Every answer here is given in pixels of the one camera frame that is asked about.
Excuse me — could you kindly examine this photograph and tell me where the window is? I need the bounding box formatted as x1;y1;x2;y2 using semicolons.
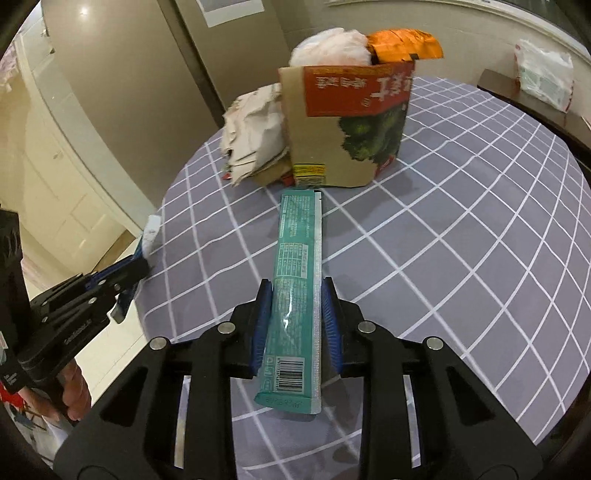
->
501;0;591;56

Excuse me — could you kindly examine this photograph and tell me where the white printed plastic bag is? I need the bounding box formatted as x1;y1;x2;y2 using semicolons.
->
515;39;575;114

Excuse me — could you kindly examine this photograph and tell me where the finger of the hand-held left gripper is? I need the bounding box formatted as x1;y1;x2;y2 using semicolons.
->
30;257;149;315
34;284;138;334

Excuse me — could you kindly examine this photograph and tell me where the small white wrapper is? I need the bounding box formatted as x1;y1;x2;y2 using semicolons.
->
140;215;163;259

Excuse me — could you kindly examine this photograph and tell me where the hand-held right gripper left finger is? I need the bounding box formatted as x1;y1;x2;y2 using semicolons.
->
54;278;274;480

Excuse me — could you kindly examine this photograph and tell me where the white paper sheet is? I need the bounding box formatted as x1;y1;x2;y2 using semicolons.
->
196;0;245;27

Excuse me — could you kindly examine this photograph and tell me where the grey checked tablecloth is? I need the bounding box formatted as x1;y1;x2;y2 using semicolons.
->
131;76;591;448

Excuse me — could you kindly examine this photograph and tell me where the teal snack wrapper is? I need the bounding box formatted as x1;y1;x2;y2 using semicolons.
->
254;188;325;414

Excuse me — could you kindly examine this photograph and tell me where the white panel door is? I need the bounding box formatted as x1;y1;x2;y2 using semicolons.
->
0;28;153;278

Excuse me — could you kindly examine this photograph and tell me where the person's left hand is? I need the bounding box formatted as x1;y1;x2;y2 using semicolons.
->
60;357;93;423

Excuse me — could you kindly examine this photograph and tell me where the dark wooden side table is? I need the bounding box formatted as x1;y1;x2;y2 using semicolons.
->
478;69;591;153

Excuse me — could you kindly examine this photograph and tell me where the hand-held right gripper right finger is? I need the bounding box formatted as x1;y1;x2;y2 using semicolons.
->
321;276;544;480

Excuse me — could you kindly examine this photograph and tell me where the trash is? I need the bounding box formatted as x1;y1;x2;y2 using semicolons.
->
278;62;415;189

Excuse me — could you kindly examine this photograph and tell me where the orange snack bag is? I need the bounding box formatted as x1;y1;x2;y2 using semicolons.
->
368;28;445;68

